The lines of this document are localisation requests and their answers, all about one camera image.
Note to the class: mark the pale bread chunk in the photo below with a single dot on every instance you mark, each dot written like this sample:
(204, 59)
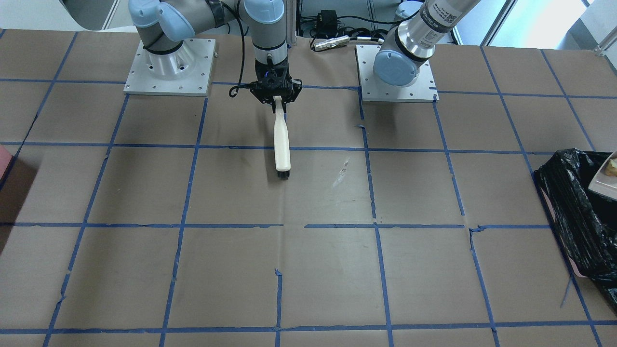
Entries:
(610, 169)

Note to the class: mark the silver cylindrical connector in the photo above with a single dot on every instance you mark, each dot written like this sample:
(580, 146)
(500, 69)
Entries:
(331, 43)

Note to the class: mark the white hand brush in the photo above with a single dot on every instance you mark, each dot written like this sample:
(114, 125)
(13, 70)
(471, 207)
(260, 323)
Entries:
(281, 140)

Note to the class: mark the white plastic dustpan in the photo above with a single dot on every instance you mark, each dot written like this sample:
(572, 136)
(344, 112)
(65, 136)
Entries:
(602, 184)

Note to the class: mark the black power adapter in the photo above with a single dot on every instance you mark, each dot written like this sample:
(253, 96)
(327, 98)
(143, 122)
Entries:
(327, 21)

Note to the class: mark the pink plastic tray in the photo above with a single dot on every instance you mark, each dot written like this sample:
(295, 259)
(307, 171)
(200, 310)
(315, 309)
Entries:
(6, 159)

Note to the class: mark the black trash bag bin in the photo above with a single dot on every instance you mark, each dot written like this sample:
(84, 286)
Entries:
(585, 221)

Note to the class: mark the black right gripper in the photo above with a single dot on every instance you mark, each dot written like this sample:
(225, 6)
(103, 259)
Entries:
(261, 93)

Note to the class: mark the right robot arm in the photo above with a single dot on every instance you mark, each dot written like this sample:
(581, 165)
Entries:
(163, 25)

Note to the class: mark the aluminium frame post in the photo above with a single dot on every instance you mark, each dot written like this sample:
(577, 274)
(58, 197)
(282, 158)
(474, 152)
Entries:
(291, 10)

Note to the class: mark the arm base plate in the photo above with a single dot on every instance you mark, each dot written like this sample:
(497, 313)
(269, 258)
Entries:
(185, 72)
(422, 90)

